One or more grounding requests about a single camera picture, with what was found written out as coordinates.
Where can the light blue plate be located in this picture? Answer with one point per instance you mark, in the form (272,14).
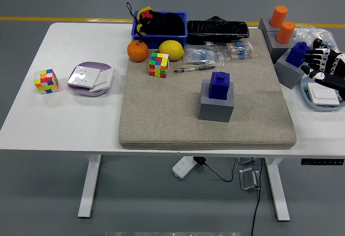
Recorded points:
(307,99)

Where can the blue plastic bin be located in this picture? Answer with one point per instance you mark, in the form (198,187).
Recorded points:
(159,41)

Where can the black table control panel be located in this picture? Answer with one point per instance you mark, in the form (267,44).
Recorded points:
(322,162)

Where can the crumpled clear plastic bag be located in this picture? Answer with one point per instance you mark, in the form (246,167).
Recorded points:
(310,34)

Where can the large metal bracket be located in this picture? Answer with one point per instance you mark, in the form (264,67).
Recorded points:
(249,178)

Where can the clear ballpoint pen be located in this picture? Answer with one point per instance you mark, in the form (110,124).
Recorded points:
(194,69)

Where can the clear bag of blue resistors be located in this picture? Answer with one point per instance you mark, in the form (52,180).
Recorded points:
(202,55)

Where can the white table leg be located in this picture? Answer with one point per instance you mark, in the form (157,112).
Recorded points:
(277,190)
(89,187)

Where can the small metal bracket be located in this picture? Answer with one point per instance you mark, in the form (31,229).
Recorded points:
(245,161)

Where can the large colourful puzzle cube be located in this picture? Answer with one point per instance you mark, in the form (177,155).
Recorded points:
(159,65)

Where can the grey square seal holder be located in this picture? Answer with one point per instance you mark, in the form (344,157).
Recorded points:
(288,75)
(215,110)

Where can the white wall socket panel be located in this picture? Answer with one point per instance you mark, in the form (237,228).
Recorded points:
(82,77)

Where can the grey cylinder stamp holder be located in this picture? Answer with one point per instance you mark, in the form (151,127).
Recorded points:
(264,26)
(277,51)

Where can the orange fruit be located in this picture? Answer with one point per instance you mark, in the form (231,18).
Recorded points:
(138,51)

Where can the small colourful puzzle cube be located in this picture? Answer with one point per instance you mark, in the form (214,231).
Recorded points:
(46,82)

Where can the small black cylinder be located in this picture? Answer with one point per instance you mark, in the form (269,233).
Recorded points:
(318,42)

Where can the clear bag of brown resistors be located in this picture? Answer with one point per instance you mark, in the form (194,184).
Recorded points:
(238,50)

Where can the white wall switch panel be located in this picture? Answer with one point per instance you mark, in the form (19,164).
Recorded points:
(323,94)
(104,81)

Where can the blue seal stamp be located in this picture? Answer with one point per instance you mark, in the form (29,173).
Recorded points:
(296,54)
(218,86)

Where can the white power strip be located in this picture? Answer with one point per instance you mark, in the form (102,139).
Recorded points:
(183,167)

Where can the purple plate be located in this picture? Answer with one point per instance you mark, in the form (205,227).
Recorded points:
(93,65)

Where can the small green part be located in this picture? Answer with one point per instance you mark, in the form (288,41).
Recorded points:
(305,89)

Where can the yellow lemon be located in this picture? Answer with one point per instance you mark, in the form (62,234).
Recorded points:
(171,50)

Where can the black tray wrapped in plastic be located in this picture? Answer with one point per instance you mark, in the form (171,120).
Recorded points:
(215,31)

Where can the grey-brown fabric mat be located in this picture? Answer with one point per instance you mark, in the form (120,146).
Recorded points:
(161,112)

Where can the orange cylinder stamp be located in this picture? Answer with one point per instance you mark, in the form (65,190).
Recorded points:
(285,32)
(279,16)

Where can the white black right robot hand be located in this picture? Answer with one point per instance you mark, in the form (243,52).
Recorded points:
(327,59)

